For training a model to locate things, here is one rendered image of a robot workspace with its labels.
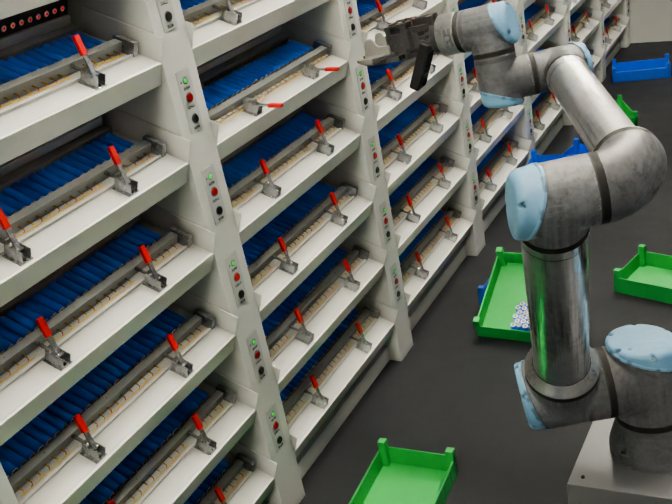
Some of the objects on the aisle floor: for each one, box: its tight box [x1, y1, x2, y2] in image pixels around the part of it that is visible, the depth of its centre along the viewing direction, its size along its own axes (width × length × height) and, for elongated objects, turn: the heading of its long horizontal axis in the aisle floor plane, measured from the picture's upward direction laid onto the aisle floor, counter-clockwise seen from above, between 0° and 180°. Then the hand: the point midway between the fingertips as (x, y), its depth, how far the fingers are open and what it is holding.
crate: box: [473, 247, 531, 342], centre depth 266 cm, size 30×20×8 cm
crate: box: [349, 438, 458, 504], centre depth 202 cm, size 30×20×8 cm
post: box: [428, 0, 486, 256], centre depth 283 cm, size 20×9×181 cm, turn 82°
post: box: [278, 0, 413, 361], centre depth 230 cm, size 20×9×181 cm, turn 82°
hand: (366, 61), depth 199 cm, fingers open, 3 cm apart
